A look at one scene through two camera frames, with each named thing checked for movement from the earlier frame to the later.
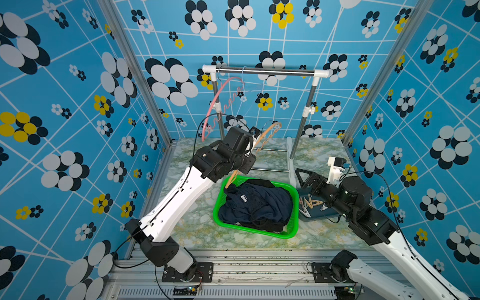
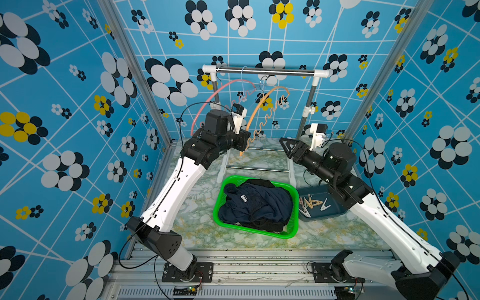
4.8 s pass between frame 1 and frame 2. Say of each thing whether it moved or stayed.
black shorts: stayed
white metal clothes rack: stayed
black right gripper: moved
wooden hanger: moved
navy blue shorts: stayed
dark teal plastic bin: stayed
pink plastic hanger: moved
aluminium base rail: stayed
